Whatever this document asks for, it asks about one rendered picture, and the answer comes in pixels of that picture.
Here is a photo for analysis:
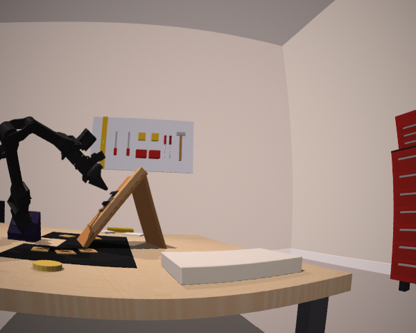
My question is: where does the yellow flat disc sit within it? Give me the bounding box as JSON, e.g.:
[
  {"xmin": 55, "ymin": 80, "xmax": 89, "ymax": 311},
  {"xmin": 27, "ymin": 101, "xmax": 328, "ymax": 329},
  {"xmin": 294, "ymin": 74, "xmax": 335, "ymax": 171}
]
[{"xmin": 33, "ymin": 260, "xmax": 62, "ymax": 272}]

